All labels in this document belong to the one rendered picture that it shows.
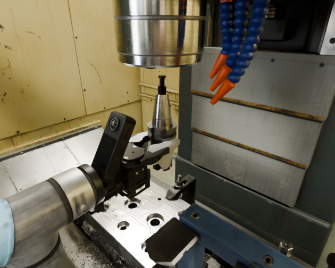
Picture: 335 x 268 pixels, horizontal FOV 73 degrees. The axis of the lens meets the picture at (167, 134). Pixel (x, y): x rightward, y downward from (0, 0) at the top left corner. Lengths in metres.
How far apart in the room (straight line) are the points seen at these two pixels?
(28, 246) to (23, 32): 1.14
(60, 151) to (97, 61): 0.59
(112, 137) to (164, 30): 0.18
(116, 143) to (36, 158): 1.09
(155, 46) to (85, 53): 1.16
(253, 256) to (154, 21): 0.34
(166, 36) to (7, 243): 0.34
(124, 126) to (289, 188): 0.68
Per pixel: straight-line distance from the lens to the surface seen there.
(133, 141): 0.47
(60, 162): 1.42
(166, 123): 0.46
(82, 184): 0.37
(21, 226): 0.35
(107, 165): 0.39
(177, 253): 0.33
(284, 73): 0.78
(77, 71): 1.49
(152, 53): 0.37
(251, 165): 0.93
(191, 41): 0.39
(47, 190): 0.36
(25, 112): 1.42
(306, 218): 0.99
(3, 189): 1.36
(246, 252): 0.34
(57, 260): 0.41
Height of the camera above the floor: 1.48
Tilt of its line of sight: 25 degrees down
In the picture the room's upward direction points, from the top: straight up
